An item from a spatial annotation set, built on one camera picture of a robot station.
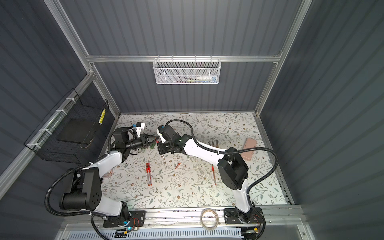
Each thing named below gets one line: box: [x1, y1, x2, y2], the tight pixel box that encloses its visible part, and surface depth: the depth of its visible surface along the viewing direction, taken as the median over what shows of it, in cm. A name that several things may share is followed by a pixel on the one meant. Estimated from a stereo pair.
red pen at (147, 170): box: [146, 162, 150, 187], surface depth 91 cm
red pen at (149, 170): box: [148, 162, 153, 186], surface depth 91 cm
